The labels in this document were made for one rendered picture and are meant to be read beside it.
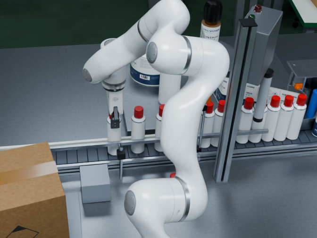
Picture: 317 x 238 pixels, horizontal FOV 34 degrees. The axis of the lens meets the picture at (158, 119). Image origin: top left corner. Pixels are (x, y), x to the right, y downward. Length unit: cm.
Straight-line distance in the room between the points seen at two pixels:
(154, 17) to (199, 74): 21
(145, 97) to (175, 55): 100
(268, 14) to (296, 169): 68
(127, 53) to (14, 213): 57
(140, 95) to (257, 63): 76
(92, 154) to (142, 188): 67
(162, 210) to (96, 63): 52
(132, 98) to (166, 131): 92
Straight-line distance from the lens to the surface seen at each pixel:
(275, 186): 202
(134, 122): 189
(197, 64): 131
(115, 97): 177
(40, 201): 153
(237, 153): 206
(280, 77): 249
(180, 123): 132
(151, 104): 222
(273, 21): 167
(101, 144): 191
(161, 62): 127
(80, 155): 199
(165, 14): 139
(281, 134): 211
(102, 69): 161
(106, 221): 184
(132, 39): 154
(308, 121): 219
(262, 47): 162
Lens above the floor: 226
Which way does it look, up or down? 40 degrees down
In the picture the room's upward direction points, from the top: 4 degrees clockwise
